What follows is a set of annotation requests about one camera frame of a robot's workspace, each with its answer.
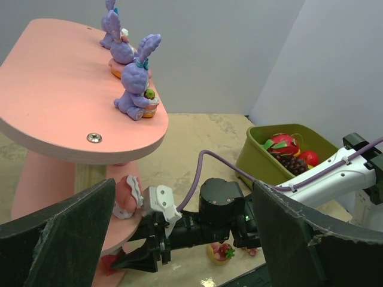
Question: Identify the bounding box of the purple grape bunch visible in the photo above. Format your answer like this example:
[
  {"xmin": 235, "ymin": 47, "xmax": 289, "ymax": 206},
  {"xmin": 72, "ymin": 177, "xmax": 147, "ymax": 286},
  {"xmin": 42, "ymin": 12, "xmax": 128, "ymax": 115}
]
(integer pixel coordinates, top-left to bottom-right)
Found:
[{"xmin": 275, "ymin": 154, "xmax": 309, "ymax": 176}]

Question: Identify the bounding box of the pink white cake toy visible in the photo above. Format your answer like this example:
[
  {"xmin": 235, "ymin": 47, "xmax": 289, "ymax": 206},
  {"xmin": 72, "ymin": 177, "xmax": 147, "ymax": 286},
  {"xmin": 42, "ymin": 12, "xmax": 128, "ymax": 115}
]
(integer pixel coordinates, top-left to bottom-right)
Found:
[{"xmin": 113, "ymin": 175, "xmax": 143, "ymax": 219}]

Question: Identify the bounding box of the red apple toy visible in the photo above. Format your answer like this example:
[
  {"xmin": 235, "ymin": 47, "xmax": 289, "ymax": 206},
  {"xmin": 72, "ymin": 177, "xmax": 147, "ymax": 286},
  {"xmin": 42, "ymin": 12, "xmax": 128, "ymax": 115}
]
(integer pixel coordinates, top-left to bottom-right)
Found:
[{"xmin": 298, "ymin": 150, "xmax": 320, "ymax": 167}]

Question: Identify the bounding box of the red white cake toy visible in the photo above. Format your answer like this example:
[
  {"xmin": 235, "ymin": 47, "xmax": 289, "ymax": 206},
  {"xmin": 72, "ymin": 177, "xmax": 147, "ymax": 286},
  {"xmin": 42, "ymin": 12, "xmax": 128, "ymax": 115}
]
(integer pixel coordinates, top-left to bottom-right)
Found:
[{"xmin": 101, "ymin": 248, "xmax": 126, "ymax": 275}]

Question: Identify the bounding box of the purple bunny figure toy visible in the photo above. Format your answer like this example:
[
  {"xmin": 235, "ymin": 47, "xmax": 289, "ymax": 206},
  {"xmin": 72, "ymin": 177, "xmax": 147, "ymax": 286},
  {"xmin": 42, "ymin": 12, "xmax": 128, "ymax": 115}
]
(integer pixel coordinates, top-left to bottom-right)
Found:
[{"xmin": 99, "ymin": 0, "xmax": 118, "ymax": 50}]

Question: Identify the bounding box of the olive green plastic bin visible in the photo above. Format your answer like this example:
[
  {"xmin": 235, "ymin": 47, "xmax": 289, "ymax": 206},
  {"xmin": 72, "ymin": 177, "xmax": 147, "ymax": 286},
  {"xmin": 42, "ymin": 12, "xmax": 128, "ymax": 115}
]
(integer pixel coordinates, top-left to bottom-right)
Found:
[{"xmin": 236, "ymin": 124, "xmax": 338, "ymax": 185}]

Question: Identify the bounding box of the pink tiered shelf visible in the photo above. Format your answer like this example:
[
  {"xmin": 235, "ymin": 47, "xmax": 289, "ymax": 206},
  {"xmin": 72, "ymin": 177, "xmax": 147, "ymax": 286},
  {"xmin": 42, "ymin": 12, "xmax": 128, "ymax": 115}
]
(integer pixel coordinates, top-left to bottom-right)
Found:
[{"xmin": 1, "ymin": 19, "xmax": 168, "ymax": 286}]

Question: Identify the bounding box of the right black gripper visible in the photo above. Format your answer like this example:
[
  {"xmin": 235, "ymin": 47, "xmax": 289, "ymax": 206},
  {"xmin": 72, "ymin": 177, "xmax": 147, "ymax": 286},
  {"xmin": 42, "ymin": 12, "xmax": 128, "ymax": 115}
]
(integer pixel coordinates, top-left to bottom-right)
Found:
[{"xmin": 111, "ymin": 212, "xmax": 209, "ymax": 273}]

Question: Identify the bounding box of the pink round cake toy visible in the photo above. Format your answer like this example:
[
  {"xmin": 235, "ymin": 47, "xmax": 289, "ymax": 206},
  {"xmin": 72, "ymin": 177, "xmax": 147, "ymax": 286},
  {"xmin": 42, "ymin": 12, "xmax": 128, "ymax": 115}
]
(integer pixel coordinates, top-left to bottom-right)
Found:
[{"xmin": 206, "ymin": 242, "xmax": 235, "ymax": 266}]

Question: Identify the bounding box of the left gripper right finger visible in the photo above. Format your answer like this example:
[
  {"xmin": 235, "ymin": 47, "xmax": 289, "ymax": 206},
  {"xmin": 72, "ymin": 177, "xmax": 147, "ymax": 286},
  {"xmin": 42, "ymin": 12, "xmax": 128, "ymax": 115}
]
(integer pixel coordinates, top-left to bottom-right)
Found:
[{"xmin": 252, "ymin": 181, "xmax": 382, "ymax": 286}]

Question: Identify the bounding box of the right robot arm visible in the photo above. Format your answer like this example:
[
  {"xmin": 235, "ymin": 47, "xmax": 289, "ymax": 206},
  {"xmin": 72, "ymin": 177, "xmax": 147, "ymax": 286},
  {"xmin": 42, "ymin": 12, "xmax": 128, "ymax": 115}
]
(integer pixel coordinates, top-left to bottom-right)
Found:
[{"xmin": 102, "ymin": 136, "xmax": 382, "ymax": 273}]

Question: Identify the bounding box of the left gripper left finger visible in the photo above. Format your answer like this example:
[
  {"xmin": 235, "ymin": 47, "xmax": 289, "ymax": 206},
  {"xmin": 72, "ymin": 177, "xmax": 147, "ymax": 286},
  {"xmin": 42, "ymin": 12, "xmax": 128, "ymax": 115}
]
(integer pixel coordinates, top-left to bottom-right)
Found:
[{"xmin": 1, "ymin": 179, "xmax": 115, "ymax": 287}]

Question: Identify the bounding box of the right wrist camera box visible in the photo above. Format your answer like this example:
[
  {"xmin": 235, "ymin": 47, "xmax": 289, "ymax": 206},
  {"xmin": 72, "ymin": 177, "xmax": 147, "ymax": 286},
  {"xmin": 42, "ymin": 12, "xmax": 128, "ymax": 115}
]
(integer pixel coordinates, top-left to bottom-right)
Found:
[{"xmin": 141, "ymin": 185, "xmax": 182, "ymax": 238}]

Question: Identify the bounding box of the purple bunny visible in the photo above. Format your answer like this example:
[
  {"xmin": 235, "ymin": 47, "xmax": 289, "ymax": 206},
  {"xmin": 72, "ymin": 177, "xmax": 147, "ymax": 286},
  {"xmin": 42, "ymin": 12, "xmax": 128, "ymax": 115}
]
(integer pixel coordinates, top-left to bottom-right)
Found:
[{"xmin": 108, "ymin": 11, "xmax": 144, "ymax": 79}]

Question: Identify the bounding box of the strawberry cake toy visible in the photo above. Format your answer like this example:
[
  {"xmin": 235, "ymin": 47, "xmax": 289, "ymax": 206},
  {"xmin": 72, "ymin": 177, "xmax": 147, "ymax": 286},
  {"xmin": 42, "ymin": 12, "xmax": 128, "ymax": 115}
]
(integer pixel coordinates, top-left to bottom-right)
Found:
[{"xmin": 242, "ymin": 248, "xmax": 261, "ymax": 257}]

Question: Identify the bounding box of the small purple bunny cupcake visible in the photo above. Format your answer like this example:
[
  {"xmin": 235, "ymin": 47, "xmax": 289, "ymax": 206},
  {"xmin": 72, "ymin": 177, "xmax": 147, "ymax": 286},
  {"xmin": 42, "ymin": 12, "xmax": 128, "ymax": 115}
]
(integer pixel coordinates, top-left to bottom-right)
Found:
[{"xmin": 113, "ymin": 33, "xmax": 162, "ymax": 121}]

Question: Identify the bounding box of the pink dragon fruit toy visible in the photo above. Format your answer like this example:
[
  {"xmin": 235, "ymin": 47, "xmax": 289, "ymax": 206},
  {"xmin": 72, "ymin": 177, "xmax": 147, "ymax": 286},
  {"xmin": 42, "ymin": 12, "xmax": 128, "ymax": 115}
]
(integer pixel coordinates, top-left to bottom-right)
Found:
[{"xmin": 263, "ymin": 133, "xmax": 300, "ymax": 156}]

